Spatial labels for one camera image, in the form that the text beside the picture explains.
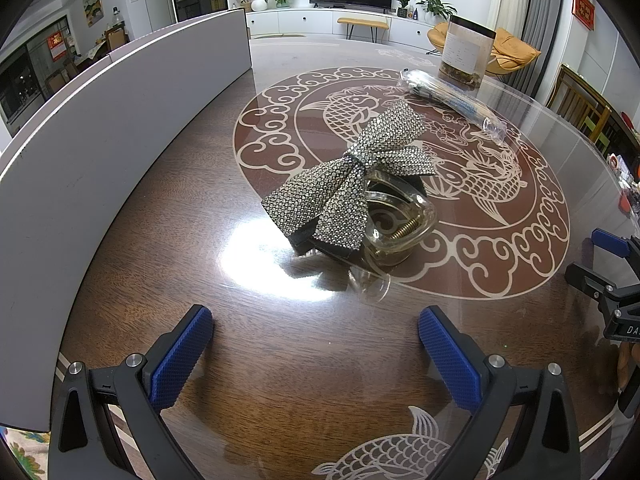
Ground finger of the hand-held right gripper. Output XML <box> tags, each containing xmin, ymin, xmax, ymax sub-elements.
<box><xmin>565</xmin><ymin>262</ymin><xmax>617</xmax><ymax>307</ymax></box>
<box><xmin>591</xmin><ymin>227</ymin><xmax>640</xmax><ymax>267</ymax></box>

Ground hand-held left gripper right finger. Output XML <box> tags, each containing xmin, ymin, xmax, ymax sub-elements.
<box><xmin>417</xmin><ymin>305</ymin><xmax>583</xmax><ymax>480</ymax></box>

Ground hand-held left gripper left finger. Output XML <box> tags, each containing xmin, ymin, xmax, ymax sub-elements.
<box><xmin>47</xmin><ymin>304</ymin><xmax>216</xmax><ymax>480</ymax></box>

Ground rhinestone bow hair claw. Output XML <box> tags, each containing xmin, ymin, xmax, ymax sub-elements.
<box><xmin>261</xmin><ymin>100</ymin><xmax>438</xmax><ymax>267</ymax></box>

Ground clear long plastic packet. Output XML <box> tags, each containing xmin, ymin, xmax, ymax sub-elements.
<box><xmin>397</xmin><ymin>67</ymin><xmax>506</xmax><ymax>148</ymax></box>

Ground grey partition board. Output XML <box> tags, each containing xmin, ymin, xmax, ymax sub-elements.
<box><xmin>0</xmin><ymin>7</ymin><xmax>252</xmax><ymax>433</ymax></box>

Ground brown patterned wooden desktop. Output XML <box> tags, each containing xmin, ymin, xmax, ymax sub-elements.
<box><xmin>50</xmin><ymin>35</ymin><xmax>640</xmax><ymax>480</ymax></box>

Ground person's right hand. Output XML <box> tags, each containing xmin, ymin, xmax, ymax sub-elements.
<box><xmin>617</xmin><ymin>344</ymin><xmax>639</xmax><ymax>391</ymax></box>

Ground pile of assorted clutter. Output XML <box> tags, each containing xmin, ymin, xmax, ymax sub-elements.
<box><xmin>607</xmin><ymin>115</ymin><xmax>640</xmax><ymax>211</ymax></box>

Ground wooden chair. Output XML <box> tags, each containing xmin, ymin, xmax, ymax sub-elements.
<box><xmin>546</xmin><ymin>63</ymin><xmax>613</xmax><ymax>141</ymax></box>

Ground floral cloth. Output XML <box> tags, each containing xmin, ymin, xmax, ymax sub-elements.
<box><xmin>0</xmin><ymin>425</ymin><xmax>53</xmax><ymax>480</ymax></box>

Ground orange lounge chair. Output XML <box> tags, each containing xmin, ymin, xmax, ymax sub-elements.
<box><xmin>427</xmin><ymin>21</ymin><xmax>542</xmax><ymax>73</ymax></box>

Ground grey curtain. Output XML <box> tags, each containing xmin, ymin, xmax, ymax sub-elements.
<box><xmin>520</xmin><ymin>0</ymin><xmax>566</xmax><ymax>101</ymax></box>

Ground clear jar with black lid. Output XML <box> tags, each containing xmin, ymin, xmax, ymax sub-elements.
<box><xmin>439</xmin><ymin>15</ymin><xmax>497</xmax><ymax>90</ymax></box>

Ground broad leaf potted plant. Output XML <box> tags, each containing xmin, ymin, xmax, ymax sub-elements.
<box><xmin>416</xmin><ymin>0</ymin><xmax>457</xmax><ymax>22</ymax></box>

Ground brown dining chair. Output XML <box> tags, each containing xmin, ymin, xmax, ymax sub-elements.
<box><xmin>105</xmin><ymin>26</ymin><xmax>131</xmax><ymax>53</ymax></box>

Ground wooden bench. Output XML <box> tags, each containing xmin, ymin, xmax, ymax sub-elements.
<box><xmin>337</xmin><ymin>16</ymin><xmax>390</xmax><ymax>42</ymax></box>

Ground red calendar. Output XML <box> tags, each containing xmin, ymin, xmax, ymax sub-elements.
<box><xmin>46</xmin><ymin>32</ymin><xmax>67</xmax><ymax>63</ymax></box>

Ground white television cabinet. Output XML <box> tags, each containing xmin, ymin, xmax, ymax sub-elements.
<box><xmin>245</xmin><ymin>7</ymin><xmax>446</xmax><ymax>53</ymax></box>

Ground red wall hanging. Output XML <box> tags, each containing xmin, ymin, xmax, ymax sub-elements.
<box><xmin>572</xmin><ymin>0</ymin><xmax>596</xmax><ymax>31</ymax></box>

